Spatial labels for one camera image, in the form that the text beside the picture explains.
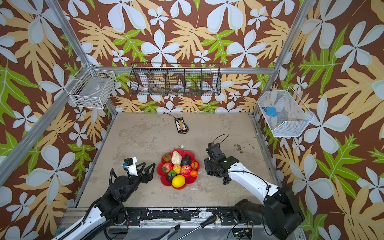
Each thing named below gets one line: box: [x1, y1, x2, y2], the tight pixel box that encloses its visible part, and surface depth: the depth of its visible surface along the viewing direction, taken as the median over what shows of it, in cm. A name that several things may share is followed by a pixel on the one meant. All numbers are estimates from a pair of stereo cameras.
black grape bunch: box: [222, 176, 232, 186], surface depth 86 cm
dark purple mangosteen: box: [166, 174, 174, 183], surface depth 84 cm
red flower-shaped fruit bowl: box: [156, 148, 179, 190], surface depth 86 cm
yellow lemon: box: [171, 174, 186, 188], surface depth 82 cm
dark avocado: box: [180, 154, 192, 167], surface depth 90 cm
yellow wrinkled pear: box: [172, 164, 182, 175], surface depth 88 cm
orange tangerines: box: [190, 161, 199, 178], surface depth 86 cm
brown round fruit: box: [162, 152, 172, 162], surface depth 90 cm
